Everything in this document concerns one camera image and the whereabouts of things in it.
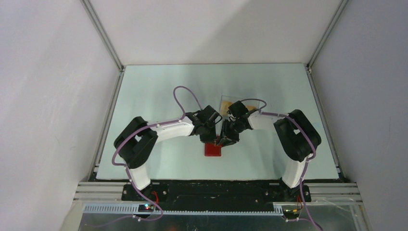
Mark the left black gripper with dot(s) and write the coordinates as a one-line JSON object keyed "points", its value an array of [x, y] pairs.
{"points": [[211, 138]]}

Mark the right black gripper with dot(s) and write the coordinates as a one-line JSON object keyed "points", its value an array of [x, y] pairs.
{"points": [[225, 131]]}

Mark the red leather card holder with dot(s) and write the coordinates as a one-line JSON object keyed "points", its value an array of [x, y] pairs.
{"points": [[212, 149]]}

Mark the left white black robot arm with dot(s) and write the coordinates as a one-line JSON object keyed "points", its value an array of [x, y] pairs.
{"points": [[136, 142]]}

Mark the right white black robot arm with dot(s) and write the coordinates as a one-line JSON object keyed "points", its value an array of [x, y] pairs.
{"points": [[297, 136]]}

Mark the orange credit card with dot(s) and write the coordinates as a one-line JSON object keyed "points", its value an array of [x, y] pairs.
{"points": [[225, 107], [250, 108]]}

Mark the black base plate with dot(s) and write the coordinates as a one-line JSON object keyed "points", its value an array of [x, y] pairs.
{"points": [[270, 190]]}

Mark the grey slotted cable duct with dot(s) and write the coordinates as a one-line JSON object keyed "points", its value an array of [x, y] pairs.
{"points": [[139, 209]]}

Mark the aluminium front rail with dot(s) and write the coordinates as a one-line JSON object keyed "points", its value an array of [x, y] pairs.
{"points": [[334, 193]]}

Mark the left aluminium frame post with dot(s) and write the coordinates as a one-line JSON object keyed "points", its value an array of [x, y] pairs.
{"points": [[97, 23]]}

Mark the aluminium frame post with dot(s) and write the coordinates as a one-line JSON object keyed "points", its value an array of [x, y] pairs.
{"points": [[327, 32], [97, 23]]}

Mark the right aluminium frame post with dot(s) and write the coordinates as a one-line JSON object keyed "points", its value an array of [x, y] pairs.
{"points": [[327, 32]]}

